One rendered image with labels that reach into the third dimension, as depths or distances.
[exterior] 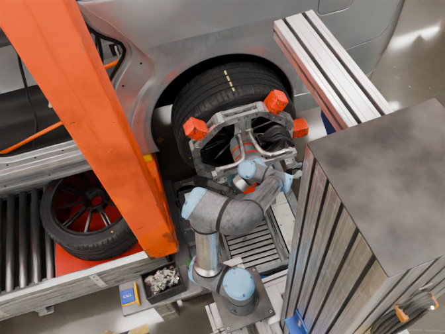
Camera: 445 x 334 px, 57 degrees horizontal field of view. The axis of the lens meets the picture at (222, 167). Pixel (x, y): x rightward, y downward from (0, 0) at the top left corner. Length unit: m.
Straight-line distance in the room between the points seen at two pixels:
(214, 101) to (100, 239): 1.04
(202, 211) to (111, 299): 1.64
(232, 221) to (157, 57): 0.88
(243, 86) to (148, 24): 0.53
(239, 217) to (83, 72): 0.62
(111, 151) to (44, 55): 0.43
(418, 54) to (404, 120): 3.35
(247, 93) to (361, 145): 1.30
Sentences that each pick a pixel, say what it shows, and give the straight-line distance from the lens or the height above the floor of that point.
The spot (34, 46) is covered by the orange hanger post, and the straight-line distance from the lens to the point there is 1.14.
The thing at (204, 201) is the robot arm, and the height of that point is 1.45.
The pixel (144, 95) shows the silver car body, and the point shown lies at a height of 1.19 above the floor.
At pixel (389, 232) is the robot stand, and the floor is 2.03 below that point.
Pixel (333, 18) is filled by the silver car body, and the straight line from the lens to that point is 2.06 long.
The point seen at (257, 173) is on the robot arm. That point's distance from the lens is 1.63.
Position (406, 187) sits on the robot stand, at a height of 2.03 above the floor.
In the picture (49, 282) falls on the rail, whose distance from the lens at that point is 2.59.
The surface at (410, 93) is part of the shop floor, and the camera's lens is 3.74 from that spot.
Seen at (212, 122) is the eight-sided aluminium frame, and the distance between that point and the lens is 1.97.
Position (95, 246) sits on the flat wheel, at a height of 0.49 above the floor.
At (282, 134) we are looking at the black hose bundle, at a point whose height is 1.03.
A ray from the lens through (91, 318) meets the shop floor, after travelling 2.85.
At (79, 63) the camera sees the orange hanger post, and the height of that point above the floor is 1.87.
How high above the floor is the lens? 2.58
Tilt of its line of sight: 56 degrees down
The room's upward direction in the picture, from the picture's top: 9 degrees counter-clockwise
